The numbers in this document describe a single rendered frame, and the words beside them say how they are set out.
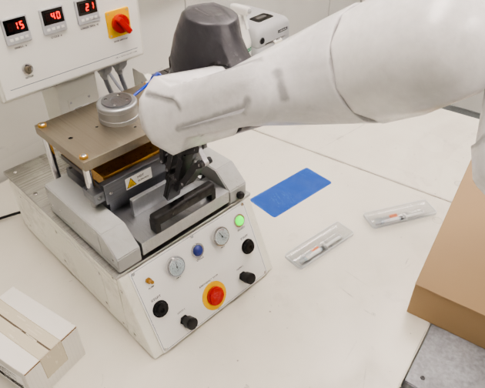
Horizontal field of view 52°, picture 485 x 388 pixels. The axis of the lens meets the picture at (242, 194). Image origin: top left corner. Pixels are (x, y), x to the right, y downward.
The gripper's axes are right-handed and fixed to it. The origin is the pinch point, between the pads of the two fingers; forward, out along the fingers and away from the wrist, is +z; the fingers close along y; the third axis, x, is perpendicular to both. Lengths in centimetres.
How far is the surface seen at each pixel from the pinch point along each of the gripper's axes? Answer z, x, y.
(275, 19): 26, 94, -54
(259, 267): 19.5, 13.3, 18.6
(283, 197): 27.2, 38.5, 5.4
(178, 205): 0.5, -1.9, 4.1
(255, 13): 29, 93, -62
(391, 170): 22, 70, 18
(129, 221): 6.2, -9.0, -0.8
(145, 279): 10.1, -12.4, 9.6
